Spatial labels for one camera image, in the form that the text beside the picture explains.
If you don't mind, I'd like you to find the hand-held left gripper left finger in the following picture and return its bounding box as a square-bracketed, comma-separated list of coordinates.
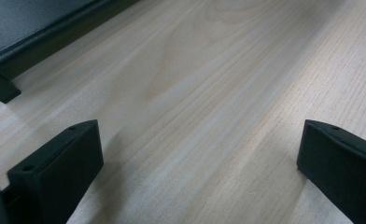
[7, 119, 105, 224]

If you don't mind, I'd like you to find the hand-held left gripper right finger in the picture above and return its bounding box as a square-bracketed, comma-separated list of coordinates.
[296, 119, 366, 224]

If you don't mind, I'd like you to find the dark metal frame base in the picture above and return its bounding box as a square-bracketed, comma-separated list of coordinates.
[0, 0, 141, 105]

